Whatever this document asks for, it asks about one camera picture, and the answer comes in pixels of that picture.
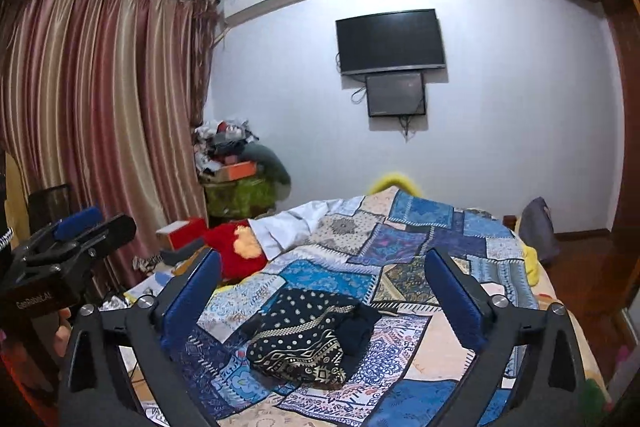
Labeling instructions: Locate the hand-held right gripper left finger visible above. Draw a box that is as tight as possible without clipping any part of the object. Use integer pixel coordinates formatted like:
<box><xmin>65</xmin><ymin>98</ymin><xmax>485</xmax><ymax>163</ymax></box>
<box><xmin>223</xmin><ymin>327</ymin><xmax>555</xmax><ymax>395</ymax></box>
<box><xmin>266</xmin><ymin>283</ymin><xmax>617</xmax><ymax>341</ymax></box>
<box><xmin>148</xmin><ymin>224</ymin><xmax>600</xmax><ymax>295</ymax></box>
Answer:
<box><xmin>57</xmin><ymin>247</ymin><xmax>223</xmax><ymax>427</ymax></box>

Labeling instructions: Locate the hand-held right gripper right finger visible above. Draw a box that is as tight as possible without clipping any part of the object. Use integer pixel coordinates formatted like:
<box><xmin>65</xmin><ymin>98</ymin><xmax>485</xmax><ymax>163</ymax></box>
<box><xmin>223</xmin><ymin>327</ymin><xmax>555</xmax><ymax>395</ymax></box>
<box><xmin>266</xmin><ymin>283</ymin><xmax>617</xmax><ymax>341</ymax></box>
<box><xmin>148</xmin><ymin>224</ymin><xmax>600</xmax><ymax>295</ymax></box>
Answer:
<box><xmin>424</xmin><ymin>248</ymin><xmax>588</xmax><ymax>427</ymax></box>

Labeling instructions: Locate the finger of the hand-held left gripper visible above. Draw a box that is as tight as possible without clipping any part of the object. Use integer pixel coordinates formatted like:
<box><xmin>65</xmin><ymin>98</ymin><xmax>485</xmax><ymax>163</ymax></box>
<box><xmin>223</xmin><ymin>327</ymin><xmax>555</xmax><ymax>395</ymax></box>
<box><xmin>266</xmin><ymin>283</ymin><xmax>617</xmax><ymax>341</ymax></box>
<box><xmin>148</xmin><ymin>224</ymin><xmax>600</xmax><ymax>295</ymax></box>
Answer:
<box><xmin>65</xmin><ymin>213</ymin><xmax>138</xmax><ymax>260</ymax></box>
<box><xmin>30</xmin><ymin>206</ymin><xmax>104</xmax><ymax>253</ymax></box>

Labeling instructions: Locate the navy patterned hoodie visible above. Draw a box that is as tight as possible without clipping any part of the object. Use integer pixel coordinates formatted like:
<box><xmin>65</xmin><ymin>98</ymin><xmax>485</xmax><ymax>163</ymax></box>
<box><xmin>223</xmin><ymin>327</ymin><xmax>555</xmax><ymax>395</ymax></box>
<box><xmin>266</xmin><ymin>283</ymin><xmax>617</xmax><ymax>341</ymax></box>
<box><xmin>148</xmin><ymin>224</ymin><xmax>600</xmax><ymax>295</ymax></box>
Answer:
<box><xmin>246</xmin><ymin>288</ymin><xmax>383</xmax><ymax>390</ymax></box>

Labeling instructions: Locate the person's left hand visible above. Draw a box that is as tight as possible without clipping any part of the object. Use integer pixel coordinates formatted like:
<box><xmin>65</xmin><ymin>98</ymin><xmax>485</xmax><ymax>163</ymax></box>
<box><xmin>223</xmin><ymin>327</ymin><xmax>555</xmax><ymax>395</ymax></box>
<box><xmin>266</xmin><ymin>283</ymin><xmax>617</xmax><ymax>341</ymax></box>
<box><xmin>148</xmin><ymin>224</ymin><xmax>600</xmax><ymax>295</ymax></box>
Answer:
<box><xmin>54</xmin><ymin>307</ymin><xmax>76</xmax><ymax>358</ymax></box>

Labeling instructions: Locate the black mesh chair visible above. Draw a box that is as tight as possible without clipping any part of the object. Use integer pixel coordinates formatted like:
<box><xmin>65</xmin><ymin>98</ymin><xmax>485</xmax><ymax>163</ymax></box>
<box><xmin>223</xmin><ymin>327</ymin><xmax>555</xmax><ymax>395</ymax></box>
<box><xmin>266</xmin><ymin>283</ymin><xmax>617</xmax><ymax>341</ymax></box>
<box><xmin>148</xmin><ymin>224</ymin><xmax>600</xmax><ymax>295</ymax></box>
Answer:
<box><xmin>27</xmin><ymin>184</ymin><xmax>73</xmax><ymax>228</ymax></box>

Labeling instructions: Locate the red plush toy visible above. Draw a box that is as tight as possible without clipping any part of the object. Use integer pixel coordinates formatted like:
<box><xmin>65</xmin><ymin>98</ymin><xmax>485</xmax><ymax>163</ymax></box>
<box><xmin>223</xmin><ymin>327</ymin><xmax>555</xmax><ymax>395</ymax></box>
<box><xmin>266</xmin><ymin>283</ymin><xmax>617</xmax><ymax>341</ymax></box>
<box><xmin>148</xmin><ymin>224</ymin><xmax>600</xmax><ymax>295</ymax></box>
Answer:
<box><xmin>202</xmin><ymin>219</ymin><xmax>271</xmax><ymax>280</ymax></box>

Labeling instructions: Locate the red box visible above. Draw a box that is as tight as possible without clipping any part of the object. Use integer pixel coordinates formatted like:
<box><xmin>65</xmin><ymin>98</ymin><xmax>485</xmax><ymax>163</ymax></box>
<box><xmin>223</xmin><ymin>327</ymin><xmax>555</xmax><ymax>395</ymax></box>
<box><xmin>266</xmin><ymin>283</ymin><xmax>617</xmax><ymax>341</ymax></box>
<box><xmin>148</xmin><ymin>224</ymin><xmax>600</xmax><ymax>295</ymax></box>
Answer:
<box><xmin>156</xmin><ymin>217</ymin><xmax>208</xmax><ymax>253</ymax></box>

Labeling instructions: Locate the blue patchwork blanket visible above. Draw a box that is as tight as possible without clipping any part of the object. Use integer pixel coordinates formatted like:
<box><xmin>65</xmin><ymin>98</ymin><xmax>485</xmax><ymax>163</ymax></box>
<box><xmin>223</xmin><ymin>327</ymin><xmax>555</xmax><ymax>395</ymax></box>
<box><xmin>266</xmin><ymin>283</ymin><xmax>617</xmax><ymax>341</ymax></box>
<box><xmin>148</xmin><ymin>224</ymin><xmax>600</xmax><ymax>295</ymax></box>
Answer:
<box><xmin>122</xmin><ymin>189</ymin><xmax>541</xmax><ymax>423</ymax></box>

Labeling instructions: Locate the green box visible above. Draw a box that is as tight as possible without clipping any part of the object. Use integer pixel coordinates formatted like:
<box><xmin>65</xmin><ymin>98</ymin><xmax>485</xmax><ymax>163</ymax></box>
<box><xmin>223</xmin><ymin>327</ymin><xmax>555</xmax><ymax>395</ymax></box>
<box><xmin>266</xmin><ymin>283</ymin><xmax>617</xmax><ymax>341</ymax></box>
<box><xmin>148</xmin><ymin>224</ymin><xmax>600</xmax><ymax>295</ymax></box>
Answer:
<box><xmin>202</xmin><ymin>177</ymin><xmax>281</xmax><ymax>218</ymax></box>

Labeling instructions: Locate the grey bag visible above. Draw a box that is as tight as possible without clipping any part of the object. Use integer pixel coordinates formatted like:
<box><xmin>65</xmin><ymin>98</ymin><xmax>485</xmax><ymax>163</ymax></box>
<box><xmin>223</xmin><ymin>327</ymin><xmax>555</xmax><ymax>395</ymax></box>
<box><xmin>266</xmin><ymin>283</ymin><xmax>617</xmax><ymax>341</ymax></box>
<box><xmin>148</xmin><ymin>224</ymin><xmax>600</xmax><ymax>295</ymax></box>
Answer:
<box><xmin>517</xmin><ymin>197</ymin><xmax>561</xmax><ymax>265</ymax></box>

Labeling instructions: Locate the striped pink curtain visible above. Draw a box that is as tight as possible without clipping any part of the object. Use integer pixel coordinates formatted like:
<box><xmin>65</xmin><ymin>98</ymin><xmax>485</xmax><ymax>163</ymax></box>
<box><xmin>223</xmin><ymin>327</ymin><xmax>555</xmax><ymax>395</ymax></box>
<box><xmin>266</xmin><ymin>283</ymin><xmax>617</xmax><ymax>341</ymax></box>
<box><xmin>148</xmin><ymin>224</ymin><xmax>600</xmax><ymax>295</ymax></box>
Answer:
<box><xmin>0</xmin><ymin>0</ymin><xmax>218</xmax><ymax>288</ymax></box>

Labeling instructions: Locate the white sheet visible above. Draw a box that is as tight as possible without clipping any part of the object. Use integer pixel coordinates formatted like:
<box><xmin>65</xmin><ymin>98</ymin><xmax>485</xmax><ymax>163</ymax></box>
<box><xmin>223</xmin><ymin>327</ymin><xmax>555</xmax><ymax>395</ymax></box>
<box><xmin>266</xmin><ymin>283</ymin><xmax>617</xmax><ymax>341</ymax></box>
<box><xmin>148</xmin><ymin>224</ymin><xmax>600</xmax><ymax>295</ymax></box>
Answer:
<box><xmin>250</xmin><ymin>202</ymin><xmax>361</xmax><ymax>258</ymax></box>

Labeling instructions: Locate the orange box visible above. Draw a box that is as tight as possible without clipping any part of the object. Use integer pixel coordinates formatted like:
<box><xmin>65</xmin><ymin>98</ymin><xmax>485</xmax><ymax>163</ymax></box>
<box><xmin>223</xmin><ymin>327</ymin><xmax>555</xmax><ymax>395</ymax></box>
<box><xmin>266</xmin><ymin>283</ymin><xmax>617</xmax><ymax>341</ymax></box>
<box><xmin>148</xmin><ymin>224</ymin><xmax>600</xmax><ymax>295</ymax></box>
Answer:
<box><xmin>212</xmin><ymin>161</ymin><xmax>258</xmax><ymax>182</ymax></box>

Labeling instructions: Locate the pile of mixed clutter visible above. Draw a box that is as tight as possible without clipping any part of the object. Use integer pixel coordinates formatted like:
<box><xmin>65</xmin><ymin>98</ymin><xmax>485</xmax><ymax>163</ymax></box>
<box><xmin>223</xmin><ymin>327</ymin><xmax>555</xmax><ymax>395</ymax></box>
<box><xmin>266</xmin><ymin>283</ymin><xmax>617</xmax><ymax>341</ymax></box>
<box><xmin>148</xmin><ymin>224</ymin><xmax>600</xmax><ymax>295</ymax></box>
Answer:
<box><xmin>192</xmin><ymin>119</ymin><xmax>261</xmax><ymax>172</ymax></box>

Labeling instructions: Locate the dark grey-green bag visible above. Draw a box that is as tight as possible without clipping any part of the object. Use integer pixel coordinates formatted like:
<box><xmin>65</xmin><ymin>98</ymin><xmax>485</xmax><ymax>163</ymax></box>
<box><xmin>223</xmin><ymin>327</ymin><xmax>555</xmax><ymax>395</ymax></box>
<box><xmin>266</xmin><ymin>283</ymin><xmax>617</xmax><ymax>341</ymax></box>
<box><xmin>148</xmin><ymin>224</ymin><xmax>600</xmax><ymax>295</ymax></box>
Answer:
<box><xmin>245</xmin><ymin>142</ymin><xmax>292</xmax><ymax>202</ymax></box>

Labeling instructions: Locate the wooden wardrobe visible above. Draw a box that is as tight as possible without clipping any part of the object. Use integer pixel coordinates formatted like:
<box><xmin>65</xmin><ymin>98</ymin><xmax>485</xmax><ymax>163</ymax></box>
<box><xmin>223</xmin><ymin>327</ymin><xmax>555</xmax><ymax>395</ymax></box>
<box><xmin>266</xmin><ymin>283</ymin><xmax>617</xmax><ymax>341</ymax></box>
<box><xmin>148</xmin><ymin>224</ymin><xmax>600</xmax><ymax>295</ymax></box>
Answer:
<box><xmin>525</xmin><ymin>0</ymin><xmax>640</xmax><ymax>333</ymax></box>

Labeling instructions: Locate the small wall monitor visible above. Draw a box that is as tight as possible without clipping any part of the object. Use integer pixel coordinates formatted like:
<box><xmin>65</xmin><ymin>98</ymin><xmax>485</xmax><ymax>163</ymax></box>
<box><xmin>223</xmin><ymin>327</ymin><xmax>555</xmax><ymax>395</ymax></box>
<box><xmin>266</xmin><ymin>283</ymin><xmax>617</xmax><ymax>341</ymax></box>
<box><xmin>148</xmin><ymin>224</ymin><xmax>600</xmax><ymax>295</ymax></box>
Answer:
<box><xmin>365</xmin><ymin>72</ymin><xmax>427</xmax><ymax>118</ymax></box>

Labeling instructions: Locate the black wall television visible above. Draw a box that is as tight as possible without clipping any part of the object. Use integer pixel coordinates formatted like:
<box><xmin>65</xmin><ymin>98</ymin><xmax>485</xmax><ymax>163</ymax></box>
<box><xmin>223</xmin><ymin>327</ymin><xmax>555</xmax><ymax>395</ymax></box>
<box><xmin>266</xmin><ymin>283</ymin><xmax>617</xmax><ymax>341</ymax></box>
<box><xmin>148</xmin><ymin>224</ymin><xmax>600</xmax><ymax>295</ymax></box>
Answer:
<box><xmin>335</xmin><ymin>8</ymin><xmax>447</xmax><ymax>76</ymax></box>

